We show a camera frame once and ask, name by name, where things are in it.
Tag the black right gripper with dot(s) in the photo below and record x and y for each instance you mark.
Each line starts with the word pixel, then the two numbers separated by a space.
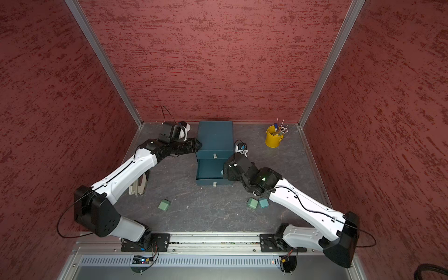
pixel 228 172

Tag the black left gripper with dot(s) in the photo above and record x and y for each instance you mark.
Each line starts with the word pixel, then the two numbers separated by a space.
pixel 192 146

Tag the teal drawer cabinet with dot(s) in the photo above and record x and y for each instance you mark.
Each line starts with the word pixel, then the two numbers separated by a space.
pixel 217 146

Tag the green plug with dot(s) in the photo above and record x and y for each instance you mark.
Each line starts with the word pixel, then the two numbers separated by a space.
pixel 252 203
pixel 164 205

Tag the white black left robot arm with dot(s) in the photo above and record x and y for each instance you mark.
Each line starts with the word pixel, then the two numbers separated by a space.
pixel 94 206

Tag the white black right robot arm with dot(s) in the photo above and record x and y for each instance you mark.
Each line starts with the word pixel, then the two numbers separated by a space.
pixel 335 233

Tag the yellow pen cup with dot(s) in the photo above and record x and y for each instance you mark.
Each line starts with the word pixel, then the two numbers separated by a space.
pixel 273 140

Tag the pens in cup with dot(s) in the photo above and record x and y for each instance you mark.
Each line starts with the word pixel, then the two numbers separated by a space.
pixel 280 128

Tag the beige stapler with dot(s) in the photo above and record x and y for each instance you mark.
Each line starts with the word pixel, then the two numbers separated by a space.
pixel 138 187

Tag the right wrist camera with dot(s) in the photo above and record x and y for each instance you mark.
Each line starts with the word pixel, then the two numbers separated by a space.
pixel 241 147

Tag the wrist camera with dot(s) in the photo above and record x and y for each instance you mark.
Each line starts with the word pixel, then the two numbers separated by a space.
pixel 172 131
pixel 241 147

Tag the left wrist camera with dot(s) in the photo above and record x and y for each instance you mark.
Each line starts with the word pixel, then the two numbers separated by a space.
pixel 172 131

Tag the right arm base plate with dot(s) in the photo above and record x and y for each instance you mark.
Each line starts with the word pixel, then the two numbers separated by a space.
pixel 270 244

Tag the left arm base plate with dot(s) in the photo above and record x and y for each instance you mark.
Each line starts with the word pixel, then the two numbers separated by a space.
pixel 150 242

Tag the left aluminium corner post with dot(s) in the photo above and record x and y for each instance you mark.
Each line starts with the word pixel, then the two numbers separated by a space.
pixel 82 21

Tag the aluminium corner post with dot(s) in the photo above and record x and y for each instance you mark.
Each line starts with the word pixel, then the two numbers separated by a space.
pixel 82 21
pixel 344 31

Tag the right aluminium corner post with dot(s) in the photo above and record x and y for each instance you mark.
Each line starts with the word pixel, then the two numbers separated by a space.
pixel 344 31

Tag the black cable bundle corner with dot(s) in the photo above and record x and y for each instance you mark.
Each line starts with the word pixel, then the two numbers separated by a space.
pixel 429 268

